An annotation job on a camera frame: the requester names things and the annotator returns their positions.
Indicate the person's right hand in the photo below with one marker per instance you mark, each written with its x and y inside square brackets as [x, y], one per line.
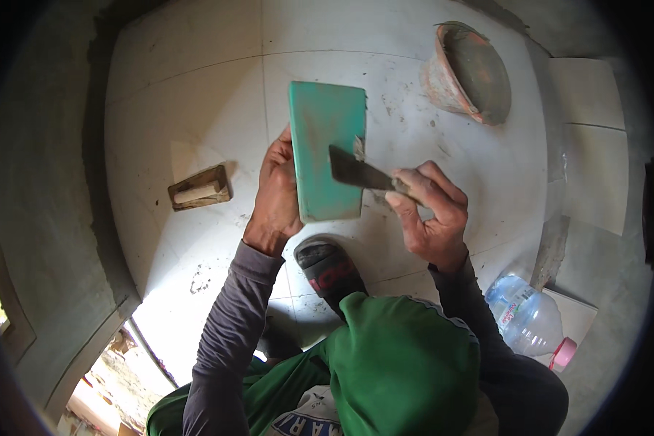
[439, 229]

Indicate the person's left hand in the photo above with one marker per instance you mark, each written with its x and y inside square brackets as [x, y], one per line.
[277, 204]

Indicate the person's left fingers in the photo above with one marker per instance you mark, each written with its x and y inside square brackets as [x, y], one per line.
[281, 150]

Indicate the green rectangular tile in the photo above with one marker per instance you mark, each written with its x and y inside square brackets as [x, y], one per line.
[327, 125]

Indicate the dark metal trowel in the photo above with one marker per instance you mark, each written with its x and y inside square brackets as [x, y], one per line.
[359, 171]

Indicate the wooden hand float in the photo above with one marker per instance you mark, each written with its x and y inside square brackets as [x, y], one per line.
[199, 191]

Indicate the orange bucket with cement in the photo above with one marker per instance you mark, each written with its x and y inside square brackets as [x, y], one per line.
[471, 73]

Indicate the person's legs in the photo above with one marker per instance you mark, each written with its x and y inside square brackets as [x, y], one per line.
[403, 365]

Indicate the person's body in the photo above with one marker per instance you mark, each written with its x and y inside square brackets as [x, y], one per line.
[283, 400]

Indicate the brown rubble heap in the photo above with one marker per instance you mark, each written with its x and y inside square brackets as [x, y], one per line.
[117, 389]

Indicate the clear plastic water bottle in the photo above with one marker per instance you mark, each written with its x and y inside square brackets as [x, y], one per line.
[526, 319]

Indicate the loose white floor tile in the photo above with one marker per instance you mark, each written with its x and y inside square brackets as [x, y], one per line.
[577, 316]

